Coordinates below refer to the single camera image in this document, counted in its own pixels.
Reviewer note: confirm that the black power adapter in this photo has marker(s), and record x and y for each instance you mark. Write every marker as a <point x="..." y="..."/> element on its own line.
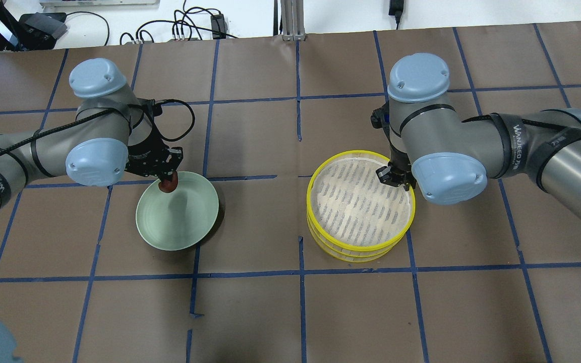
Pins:
<point x="218" y="26"/>

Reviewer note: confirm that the silver robot arm by plate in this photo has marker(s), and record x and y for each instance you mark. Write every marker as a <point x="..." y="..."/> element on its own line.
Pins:
<point x="114" y="132"/>

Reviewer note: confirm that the pale green plate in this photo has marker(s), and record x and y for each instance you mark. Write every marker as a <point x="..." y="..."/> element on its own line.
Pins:
<point x="180" y="219"/>

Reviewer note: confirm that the yellow steamer layer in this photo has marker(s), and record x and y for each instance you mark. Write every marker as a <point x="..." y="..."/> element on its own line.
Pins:
<point x="349" y="253"/>
<point x="347" y="203"/>

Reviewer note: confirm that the brown bun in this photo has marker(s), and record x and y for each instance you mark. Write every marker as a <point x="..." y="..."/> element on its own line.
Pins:
<point x="163" y="186"/>

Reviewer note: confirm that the black gripper by plate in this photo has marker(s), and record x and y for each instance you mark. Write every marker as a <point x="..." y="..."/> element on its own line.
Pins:
<point x="145" y="162"/>

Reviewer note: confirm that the black gripper over steamer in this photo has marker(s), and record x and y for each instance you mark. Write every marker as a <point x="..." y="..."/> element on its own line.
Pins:
<point x="394" y="176"/>

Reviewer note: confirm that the black camera stand base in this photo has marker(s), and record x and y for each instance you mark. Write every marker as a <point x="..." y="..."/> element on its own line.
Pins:
<point x="43" y="29"/>

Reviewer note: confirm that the aluminium frame post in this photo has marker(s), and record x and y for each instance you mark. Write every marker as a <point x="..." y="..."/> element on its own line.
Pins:
<point x="292" y="20"/>

